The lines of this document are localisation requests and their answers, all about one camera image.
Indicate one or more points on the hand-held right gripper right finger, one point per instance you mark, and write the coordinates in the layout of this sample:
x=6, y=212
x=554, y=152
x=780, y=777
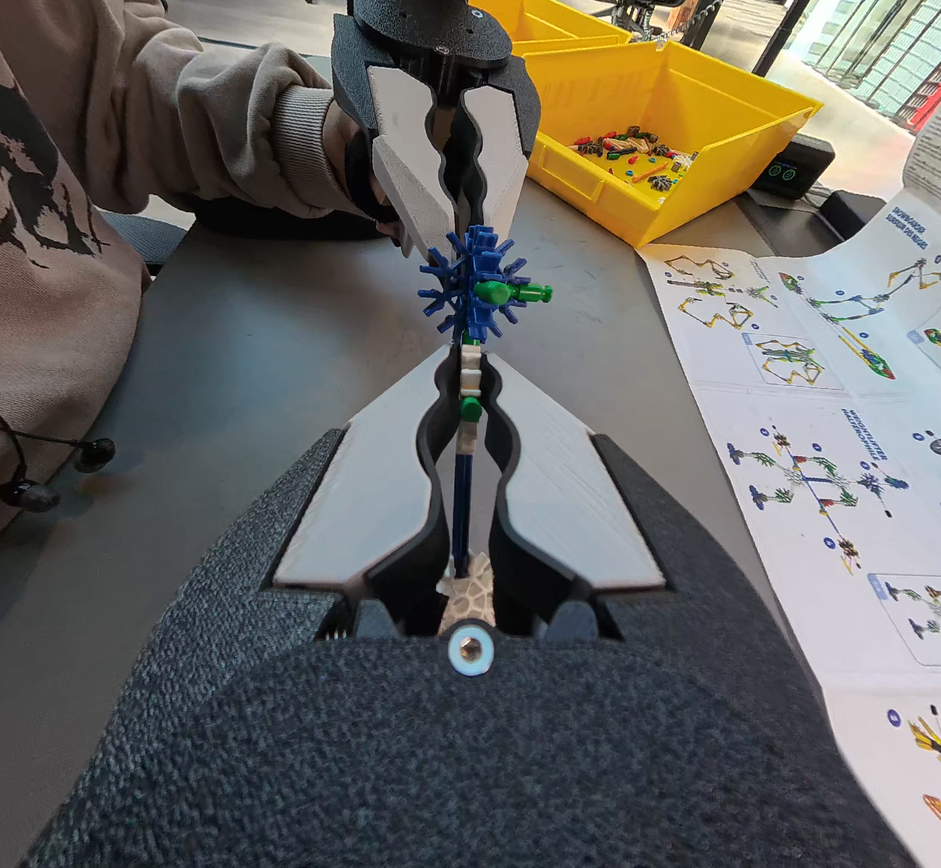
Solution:
x=581, y=508

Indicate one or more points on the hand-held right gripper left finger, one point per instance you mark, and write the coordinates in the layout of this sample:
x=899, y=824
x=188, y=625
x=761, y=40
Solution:
x=353, y=508

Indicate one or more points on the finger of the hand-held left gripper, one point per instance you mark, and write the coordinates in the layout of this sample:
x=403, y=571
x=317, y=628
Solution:
x=409, y=156
x=503, y=156

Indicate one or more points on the blue toy rod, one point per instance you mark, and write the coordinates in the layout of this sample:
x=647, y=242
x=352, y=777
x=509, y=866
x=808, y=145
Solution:
x=465, y=508

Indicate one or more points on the pile of toy pieces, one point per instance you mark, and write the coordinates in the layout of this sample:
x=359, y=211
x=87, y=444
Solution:
x=635, y=156

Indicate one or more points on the blue snowflake toy connector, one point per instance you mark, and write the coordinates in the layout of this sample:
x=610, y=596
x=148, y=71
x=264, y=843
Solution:
x=471, y=288

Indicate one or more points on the short green toy rod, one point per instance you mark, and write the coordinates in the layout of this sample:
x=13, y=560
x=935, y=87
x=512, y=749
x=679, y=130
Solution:
x=471, y=408
x=532, y=291

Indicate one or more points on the yellow plastic bin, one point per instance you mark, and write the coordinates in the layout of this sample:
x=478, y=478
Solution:
x=706, y=119
x=552, y=16

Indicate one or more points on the grey desk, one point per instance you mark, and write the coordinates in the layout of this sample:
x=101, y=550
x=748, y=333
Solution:
x=265, y=354

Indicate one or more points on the person's left hand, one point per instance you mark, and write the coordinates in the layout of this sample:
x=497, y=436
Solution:
x=365, y=192

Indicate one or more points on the printed instruction sheet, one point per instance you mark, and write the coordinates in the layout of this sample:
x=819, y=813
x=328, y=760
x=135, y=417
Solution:
x=794, y=413

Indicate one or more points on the black device with green lights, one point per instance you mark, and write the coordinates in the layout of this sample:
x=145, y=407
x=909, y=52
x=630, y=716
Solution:
x=794, y=163

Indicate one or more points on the dark flat device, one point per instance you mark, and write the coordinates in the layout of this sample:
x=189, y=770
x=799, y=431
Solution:
x=850, y=210

